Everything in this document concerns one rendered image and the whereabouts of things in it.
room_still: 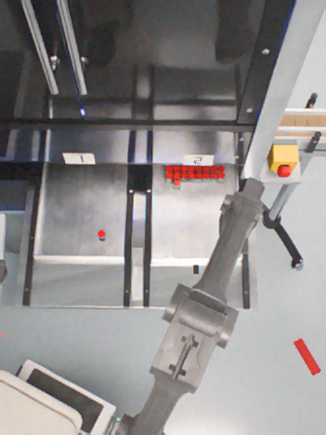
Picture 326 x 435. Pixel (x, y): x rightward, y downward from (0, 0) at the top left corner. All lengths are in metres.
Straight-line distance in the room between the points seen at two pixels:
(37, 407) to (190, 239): 0.74
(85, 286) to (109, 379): 0.90
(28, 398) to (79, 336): 1.37
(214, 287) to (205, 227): 0.75
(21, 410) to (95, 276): 0.61
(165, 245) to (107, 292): 0.22
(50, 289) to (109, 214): 0.28
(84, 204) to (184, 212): 0.31
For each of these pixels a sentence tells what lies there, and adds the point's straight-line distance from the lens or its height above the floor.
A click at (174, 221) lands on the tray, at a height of 0.88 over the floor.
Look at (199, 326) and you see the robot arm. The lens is 0.85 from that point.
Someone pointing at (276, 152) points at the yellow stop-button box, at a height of 1.03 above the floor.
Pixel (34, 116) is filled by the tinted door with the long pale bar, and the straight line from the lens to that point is 1.43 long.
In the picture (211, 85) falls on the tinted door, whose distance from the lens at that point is 1.28.
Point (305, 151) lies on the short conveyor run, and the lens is 1.79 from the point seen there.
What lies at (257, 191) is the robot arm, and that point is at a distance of 1.24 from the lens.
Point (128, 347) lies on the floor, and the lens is 2.44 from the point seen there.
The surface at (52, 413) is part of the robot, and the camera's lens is 1.11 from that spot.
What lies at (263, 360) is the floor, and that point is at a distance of 2.47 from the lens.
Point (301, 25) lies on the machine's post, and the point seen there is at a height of 1.58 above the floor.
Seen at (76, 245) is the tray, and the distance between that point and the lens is 1.63.
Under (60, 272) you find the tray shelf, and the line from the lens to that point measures 1.62.
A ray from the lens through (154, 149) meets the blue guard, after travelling 1.51.
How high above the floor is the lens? 2.42
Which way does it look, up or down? 69 degrees down
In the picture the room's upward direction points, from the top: straight up
